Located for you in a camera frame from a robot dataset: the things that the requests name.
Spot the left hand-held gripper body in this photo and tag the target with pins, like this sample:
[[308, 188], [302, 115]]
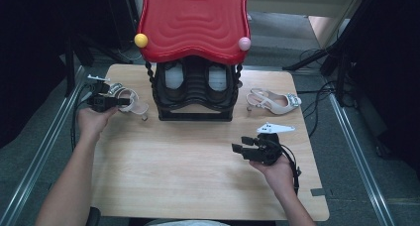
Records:
[[100, 98]]

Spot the black upright stand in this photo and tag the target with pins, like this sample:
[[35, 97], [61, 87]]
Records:
[[70, 74]]

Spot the dark tape piece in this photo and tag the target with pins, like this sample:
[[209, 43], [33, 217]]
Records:
[[318, 192]]

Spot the metal floor rail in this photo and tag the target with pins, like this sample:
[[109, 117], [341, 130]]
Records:
[[363, 173], [33, 166]]

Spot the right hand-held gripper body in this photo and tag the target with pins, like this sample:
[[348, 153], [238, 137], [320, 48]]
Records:
[[267, 150]]

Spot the black leather shoe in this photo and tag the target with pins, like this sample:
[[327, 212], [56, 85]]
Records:
[[174, 77], [218, 79]]

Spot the red and black shoe rack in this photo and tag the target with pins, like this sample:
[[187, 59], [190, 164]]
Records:
[[194, 21]]

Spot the black chair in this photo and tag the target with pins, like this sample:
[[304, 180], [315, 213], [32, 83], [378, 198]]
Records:
[[94, 217]]

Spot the person's left hand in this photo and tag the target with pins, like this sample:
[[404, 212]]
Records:
[[94, 122]]

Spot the white high-heeled sandal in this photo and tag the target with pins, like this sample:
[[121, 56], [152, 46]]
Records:
[[137, 107], [280, 107]]

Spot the person's light clothing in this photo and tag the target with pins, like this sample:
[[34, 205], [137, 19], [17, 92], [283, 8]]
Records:
[[188, 223]]

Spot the person's right hand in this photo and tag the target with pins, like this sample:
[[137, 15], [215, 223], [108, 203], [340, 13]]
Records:
[[277, 176]]

